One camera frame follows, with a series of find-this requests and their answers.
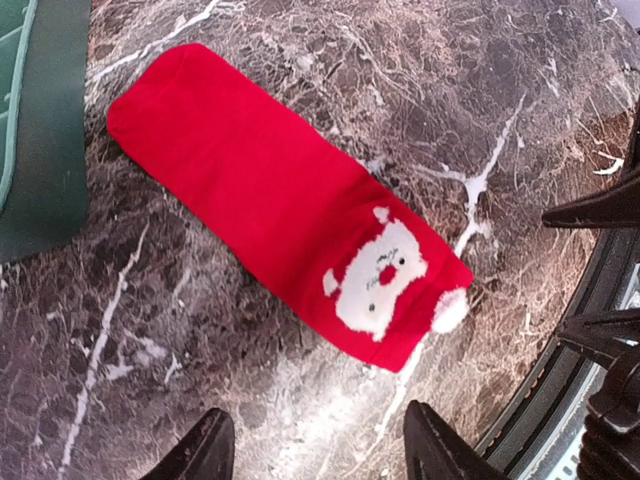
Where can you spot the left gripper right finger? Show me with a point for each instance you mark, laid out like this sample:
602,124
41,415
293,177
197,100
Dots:
433,450

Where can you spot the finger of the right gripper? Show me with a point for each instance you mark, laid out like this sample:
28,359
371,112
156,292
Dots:
616,207
601,337

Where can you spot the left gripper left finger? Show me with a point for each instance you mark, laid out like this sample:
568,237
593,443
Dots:
206,451

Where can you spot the red sock with santa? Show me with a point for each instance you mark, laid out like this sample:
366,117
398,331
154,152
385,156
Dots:
309,222

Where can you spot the green compartment tray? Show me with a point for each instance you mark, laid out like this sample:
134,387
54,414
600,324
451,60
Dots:
44,194

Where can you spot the black front rail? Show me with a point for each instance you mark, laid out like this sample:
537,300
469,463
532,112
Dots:
610,282

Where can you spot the grey slotted cable duct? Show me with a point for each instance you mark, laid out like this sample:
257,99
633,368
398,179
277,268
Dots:
598,438

